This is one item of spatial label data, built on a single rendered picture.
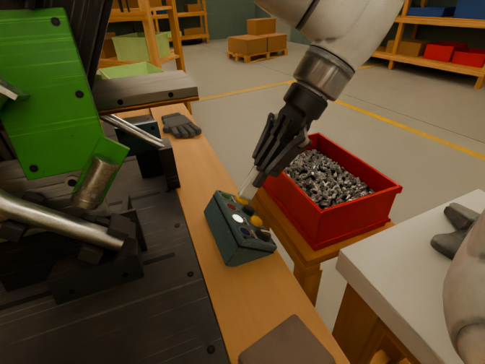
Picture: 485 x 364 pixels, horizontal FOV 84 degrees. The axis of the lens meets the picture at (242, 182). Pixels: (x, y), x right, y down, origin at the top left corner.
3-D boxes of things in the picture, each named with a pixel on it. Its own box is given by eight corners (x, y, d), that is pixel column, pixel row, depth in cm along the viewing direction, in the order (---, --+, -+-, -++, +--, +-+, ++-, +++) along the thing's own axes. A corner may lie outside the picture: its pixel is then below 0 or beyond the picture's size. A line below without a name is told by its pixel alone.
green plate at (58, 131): (116, 153, 49) (77, 21, 42) (112, 164, 42) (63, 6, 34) (44, 167, 46) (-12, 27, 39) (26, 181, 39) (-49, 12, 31)
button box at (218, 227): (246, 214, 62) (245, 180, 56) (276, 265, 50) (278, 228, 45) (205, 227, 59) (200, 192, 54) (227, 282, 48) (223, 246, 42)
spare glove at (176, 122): (154, 123, 99) (153, 116, 97) (182, 116, 103) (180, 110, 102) (172, 144, 85) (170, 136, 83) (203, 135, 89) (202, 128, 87)
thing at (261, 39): (265, 50, 700) (266, 17, 658) (287, 55, 646) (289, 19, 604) (226, 58, 645) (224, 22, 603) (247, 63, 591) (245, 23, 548)
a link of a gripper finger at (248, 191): (267, 171, 54) (268, 173, 54) (249, 198, 56) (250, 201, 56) (255, 167, 53) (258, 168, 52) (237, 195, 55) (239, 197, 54)
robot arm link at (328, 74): (330, 68, 52) (312, 97, 54) (299, 42, 47) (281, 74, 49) (364, 79, 45) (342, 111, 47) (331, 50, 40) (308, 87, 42)
